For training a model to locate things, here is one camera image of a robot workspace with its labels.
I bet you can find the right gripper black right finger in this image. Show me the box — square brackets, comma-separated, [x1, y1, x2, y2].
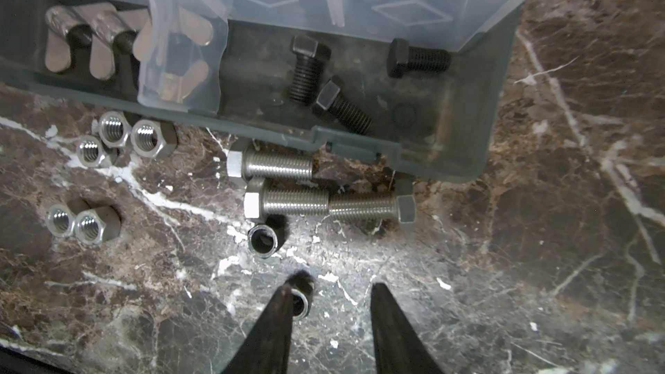
[371, 282, 443, 374]

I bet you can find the black hex nut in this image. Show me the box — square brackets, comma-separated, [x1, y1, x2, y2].
[285, 270, 316, 321]
[248, 223, 286, 259]

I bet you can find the silver hex bolt far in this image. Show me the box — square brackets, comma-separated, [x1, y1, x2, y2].
[328, 192, 417, 224]

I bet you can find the silver wing nut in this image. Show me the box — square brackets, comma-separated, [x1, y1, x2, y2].
[44, 6, 93, 73]
[79, 2, 149, 81]
[133, 7, 214, 111]

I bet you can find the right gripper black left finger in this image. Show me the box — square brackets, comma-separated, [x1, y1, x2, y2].
[222, 284, 294, 373]

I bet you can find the silver hex nut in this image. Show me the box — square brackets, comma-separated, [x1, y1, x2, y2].
[99, 111, 133, 148]
[46, 199, 89, 238]
[74, 206, 121, 246]
[76, 135, 118, 168]
[130, 119, 178, 159]

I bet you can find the silver hex bolt near box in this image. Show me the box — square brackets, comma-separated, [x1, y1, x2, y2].
[227, 147, 313, 183]

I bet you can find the clear plastic compartment box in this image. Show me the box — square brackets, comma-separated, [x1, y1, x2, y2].
[1, 0, 525, 183]

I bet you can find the silver hex bolt middle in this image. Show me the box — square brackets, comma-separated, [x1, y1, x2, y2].
[243, 189, 329, 222]

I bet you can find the black bolt inside box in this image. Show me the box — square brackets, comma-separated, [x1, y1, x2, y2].
[289, 35, 332, 106]

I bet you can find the black bolt in box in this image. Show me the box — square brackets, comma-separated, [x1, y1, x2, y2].
[311, 75, 372, 135]
[386, 38, 452, 79]

